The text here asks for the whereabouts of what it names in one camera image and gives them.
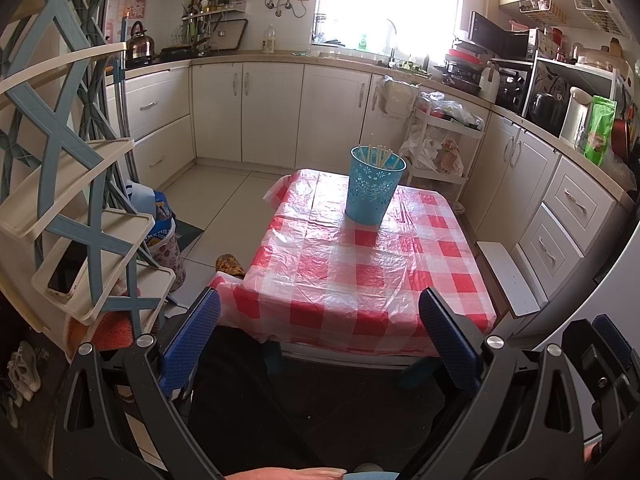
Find clear plastic bag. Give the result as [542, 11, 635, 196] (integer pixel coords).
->
[420, 91, 486, 128]

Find blue white bag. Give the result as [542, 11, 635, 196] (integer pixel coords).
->
[125, 182, 176, 248]

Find blue perforated utensil holder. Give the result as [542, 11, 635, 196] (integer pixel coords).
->
[345, 146, 407, 225]

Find white plastic bag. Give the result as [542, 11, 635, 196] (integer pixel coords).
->
[400, 130, 443, 173]

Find white stool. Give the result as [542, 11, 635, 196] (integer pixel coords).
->
[476, 241, 541, 317]

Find green snack bag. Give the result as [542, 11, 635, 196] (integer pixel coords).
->
[582, 95, 618, 166]

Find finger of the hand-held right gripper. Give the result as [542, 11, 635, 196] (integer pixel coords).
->
[562, 314, 633, 411]

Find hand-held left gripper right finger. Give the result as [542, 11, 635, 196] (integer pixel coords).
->
[400, 287, 588, 480]

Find blue white folding shelf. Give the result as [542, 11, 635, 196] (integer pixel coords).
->
[0, 0, 177, 361]

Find pink wall poster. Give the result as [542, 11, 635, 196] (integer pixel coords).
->
[105, 0, 151, 43]

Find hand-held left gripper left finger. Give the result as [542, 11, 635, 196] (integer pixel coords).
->
[50, 287, 223, 480]

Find black microwave oven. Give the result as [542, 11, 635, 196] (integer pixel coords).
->
[469, 10, 538, 61]

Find white appliance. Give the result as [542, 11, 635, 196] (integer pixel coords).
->
[570, 42, 628, 73]

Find black gas stove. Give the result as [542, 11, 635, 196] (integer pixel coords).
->
[159, 44, 207, 58]

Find metal sink faucet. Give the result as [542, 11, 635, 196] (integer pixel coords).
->
[387, 19, 401, 63]

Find white base kitchen cabinets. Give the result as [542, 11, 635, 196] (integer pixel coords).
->
[105, 52, 633, 321]

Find white hanging trash bin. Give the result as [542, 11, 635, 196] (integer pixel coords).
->
[381, 75, 417, 120]

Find red white checked tablecloth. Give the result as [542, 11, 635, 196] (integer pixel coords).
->
[209, 169, 498, 358]

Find patterned slipper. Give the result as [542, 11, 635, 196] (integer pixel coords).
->
[215, 254, 247, 280]

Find white plastic container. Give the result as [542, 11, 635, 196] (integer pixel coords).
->
[480, 62, 501, 103]

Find red pan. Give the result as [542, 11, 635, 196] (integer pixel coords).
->
[612, 105, 640, 161]

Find metal utensil rack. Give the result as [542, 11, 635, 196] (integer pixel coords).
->
[170, 17, 211, 51]

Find white trolley cart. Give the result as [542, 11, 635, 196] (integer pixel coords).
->
[407, 105, 486, 186]

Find mop poles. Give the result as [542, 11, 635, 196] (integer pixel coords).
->
[116, 12, 138, 181]

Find black toaster oven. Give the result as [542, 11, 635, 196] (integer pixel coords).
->
[495, 57, 533, 113]

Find copper kettle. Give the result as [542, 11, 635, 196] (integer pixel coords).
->
[125, 21, 158, 61]

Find black flat device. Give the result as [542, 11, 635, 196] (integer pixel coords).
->
[47, 245, 91, 296]

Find dark steel pot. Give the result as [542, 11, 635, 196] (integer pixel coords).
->
[530, 92, 566, 126]

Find printed snack bag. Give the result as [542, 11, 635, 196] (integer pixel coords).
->
[435, 140, 463, 176]

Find person's forearm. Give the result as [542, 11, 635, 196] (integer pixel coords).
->
[225, 466, 348, 480]

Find floral bag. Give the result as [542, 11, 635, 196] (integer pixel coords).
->
[150, 230, 187, 292]

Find stacked cookware with red lid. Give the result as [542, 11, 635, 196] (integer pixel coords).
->
[442, 47, 488, 93]

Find white thermos jug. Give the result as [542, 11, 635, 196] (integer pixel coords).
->
[560, 87, 593, 143]

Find orange towel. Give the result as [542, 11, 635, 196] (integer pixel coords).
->
[67, 310, 136, 356]

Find bunch of wooden chopsticks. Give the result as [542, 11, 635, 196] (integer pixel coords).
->
[362, 132, 403, 168]

